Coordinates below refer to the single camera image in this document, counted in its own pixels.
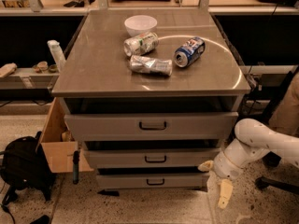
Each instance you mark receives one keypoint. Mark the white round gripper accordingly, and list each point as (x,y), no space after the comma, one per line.
(224,168)

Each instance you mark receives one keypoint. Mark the grey drawer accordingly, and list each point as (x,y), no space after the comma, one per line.
(151,178)
(146,154)
(159,126)

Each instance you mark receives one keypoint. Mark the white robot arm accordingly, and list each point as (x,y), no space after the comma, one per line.
(253,140)

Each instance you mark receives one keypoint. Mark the grey bottom drawer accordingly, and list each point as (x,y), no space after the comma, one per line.
(151,178)

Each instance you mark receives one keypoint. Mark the grey top drawer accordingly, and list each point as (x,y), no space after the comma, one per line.
(159,126)

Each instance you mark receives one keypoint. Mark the grey drawer cabinet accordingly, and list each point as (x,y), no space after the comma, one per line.
(97,80)

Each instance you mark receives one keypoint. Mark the black office chair base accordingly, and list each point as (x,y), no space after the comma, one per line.
(272,160)

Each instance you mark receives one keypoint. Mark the blue pepsi can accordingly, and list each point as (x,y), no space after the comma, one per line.
(189,52)

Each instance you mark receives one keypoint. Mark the silver green crushed can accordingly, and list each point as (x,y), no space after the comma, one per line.
(141,44)

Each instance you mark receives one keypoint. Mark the brown cardboard box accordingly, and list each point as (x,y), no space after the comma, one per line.
(58,143)

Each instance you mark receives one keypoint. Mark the white bowl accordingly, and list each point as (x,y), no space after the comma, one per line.
(140,24)

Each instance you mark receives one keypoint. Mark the black backpack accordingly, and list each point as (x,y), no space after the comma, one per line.
(24,165)

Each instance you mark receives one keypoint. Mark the grey low shelf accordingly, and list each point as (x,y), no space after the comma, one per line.
(27,78)

